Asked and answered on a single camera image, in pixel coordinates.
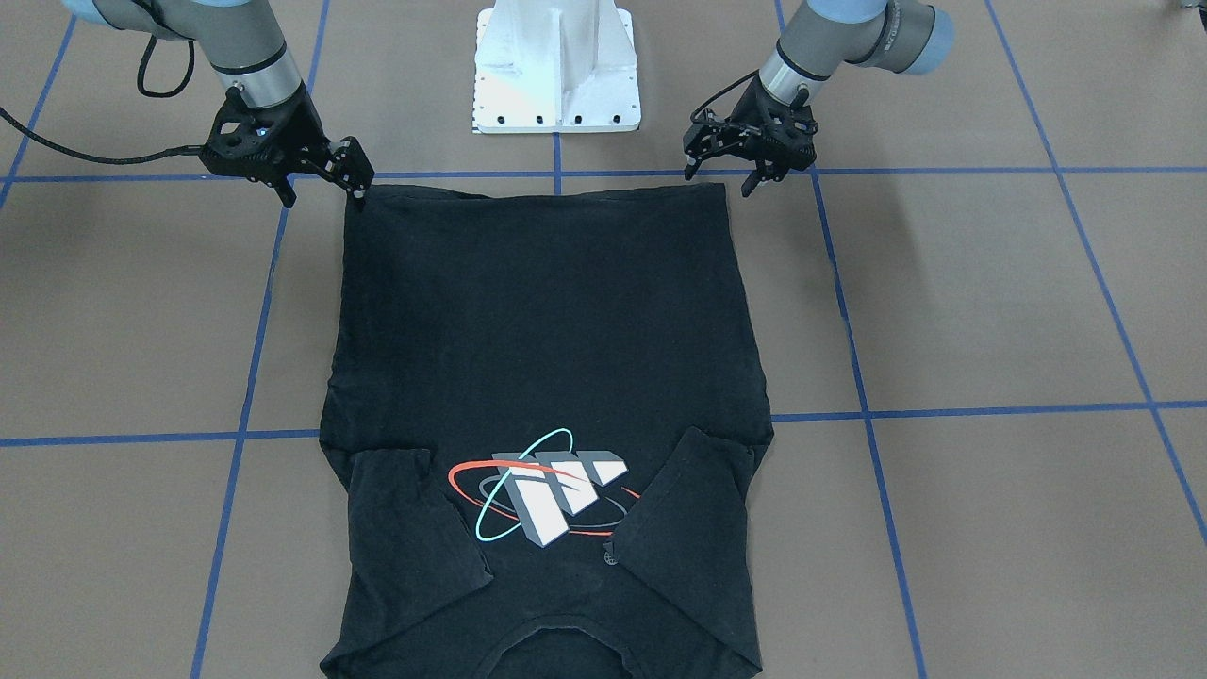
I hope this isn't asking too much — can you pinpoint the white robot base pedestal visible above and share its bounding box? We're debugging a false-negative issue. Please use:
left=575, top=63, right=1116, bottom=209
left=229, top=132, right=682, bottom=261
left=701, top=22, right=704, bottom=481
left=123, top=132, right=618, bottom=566
left=471, top=1, right=642, bottom=135

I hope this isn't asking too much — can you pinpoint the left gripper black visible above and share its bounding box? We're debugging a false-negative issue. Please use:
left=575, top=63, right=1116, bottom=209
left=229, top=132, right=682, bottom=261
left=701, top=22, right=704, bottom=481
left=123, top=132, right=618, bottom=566
left=721, top=74, right=818, bottom=198

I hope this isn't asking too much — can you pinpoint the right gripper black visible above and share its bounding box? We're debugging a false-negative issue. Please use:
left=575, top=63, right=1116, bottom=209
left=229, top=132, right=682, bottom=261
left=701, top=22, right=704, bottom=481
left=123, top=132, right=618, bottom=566
left=199, top=83, right=375, bottom=211

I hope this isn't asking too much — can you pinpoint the black t-shirt with logo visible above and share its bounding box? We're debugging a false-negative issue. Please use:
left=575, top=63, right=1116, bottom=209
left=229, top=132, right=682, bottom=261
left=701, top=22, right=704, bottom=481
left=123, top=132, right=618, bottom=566
left=320, top=182, right=772, bottom=678

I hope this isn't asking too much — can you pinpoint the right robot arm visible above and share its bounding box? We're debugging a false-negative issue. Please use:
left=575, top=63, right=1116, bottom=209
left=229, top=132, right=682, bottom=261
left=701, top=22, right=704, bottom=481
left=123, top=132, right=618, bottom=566
left=63, top=1, right=374, bottom=207

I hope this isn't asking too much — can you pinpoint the black cable bundle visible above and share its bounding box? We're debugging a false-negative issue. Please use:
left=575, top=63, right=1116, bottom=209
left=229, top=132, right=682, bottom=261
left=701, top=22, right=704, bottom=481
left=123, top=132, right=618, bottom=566
left=0, top=28, right=227, bottom=166

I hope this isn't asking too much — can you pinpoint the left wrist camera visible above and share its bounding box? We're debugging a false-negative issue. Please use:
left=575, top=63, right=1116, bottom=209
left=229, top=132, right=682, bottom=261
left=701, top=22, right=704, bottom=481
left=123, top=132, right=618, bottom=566
left=683, top=109, right=745, bottom=181

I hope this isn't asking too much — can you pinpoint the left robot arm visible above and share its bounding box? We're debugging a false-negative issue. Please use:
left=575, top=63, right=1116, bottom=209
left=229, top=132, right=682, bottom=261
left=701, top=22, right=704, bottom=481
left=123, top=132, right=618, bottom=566
left=719, top=1, right=954, bottom=197

